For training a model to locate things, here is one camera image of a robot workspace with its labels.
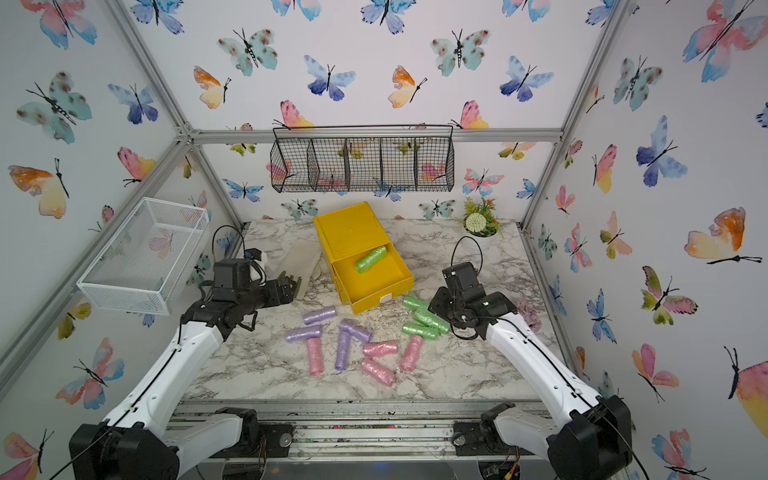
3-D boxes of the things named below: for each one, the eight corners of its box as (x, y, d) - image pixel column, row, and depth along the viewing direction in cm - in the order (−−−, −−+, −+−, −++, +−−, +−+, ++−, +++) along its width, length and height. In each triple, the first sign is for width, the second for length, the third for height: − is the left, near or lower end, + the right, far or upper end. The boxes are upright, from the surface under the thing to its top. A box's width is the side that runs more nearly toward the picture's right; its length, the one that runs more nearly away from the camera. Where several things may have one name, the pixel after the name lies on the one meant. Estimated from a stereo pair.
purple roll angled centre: (340, 331, 94) (339, 327, 92) (344, 325, 96) (343, 321, 93) (368, 343, 92) (367, 339, 90) (371, 336, 93) (370, 332, 91)
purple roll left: (289, 341, 92) (286, 336, 90) (289, 334, 94) (286, 329, 91) (320, 336, 93) (318, 331, 91) (320, 329, 95) (318, 324, 92)
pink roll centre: (364, 357, 89) (363, 354, 87) (363, 346, 91) (362, 343, 89) (399, 353, 90) (399, 350, 88) (397, 342, 92) (397, 339, 90)
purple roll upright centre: (335, 370, 87) (334, 367, 85) (340, 327, 95) (339, 323, 93) (347, 370, 87) (345, 367, 85) (351, 327, 95) (350, 323, 93)
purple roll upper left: (305, 324, 95) (303, 321, 94) (304, 317, 97) (302, 314, 95) (337, 315, 97) (336, 312, 96) (336, 309, 99) (334, 305, 97)
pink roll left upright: (310, 378, 86) (309, 375, 84) (307, 341, 92) (306, 338, 91) (325, 374, 86) (323, 371, 85) (320, 338, 93) (319, 335, 91)
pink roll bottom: (359, 369, 87) (358, 365, 85) (366, 359, 89) (365, 355, 86) (390, 389, 84) (390, 385, 81) (396, 378, 86) (396, 374, 83)
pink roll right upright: (399, 367, 87) (399, 364, 85) (413, 336, 93) (413, 332, 91) (412, 373, 86) (412, 369, 84) (424, 341, 92) (425, 337, 90)
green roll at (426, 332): (401, 336, 93) (401, 331, 91) (402, 327, 95) (403, 322, 93) (437, 342, 92) (438, 337, 89) (438, 333, 94) (439, 327, 91)
